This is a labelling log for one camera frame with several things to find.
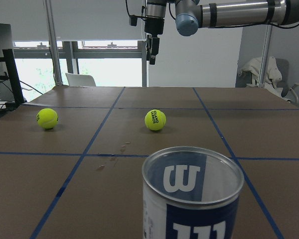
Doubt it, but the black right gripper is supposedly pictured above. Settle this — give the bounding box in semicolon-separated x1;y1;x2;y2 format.
144;16;164;65

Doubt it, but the yellow tennis ball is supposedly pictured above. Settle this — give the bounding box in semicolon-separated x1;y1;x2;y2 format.
36;108;58;129
145;109;166;131

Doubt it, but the white blue tennis ball can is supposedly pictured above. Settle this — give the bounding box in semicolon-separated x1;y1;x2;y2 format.
142;146;244;239

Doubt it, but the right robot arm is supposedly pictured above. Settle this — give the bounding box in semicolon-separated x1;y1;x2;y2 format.
145;0;299;65

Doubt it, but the white chair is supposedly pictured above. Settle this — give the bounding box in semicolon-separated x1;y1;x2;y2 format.
65;73;96;87

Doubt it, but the chair with beige jacket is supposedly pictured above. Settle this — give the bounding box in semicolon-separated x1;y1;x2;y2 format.
235;56;299;104

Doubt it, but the black monitor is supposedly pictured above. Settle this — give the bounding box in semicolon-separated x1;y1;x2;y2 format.
0;23;25;108

